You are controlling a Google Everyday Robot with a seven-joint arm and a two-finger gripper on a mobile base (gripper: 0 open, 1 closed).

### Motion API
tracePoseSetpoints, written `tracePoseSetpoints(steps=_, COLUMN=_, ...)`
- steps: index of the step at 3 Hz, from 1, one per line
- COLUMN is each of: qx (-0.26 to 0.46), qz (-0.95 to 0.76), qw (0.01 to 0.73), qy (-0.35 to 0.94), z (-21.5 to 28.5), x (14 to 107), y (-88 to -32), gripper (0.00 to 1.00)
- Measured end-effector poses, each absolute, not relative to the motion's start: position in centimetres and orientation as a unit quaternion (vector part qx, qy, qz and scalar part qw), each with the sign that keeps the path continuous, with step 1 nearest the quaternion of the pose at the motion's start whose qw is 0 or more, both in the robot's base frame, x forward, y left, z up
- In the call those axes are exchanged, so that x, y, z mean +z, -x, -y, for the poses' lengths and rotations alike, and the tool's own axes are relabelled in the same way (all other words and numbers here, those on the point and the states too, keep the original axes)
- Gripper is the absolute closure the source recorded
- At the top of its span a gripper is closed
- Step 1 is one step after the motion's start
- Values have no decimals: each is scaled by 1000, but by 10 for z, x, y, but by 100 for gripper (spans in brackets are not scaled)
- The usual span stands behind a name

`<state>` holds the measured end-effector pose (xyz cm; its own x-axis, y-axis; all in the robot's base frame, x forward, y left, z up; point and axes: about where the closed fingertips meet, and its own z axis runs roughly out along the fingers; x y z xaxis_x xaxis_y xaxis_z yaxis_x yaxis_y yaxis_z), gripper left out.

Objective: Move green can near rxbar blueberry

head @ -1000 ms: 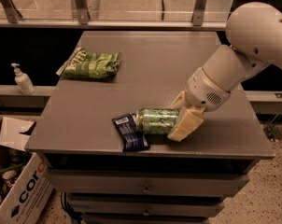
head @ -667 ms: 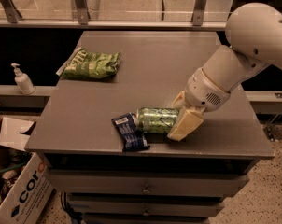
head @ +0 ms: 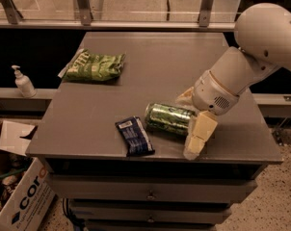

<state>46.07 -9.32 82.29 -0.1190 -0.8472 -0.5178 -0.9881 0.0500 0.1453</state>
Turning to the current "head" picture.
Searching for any green soda can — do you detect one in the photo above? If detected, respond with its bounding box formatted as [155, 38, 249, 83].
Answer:
[145, 103, 195, 136]

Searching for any green chip bag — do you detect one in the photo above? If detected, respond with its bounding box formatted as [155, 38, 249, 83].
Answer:
[58, 49, 126, 82]

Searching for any white pump dispenser bottle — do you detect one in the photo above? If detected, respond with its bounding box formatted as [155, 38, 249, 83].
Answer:
[12, 65, 37, 98]

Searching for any white cardboard box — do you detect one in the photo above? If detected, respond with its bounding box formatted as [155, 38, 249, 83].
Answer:
[0, 120, 55, 231]

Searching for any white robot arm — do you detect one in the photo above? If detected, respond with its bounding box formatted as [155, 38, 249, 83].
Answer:
[176, 3, 291, 160]

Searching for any blue rxbar blueberry wrapper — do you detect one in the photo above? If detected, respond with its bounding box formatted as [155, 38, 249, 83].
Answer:
[115, 116, 155, 157]

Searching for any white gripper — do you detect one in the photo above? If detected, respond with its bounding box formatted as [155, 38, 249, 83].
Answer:
[175, 70, 239, 160]

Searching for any grey drawer cabinet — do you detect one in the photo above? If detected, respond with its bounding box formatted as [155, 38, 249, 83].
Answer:
[27, 33, 282, 231]

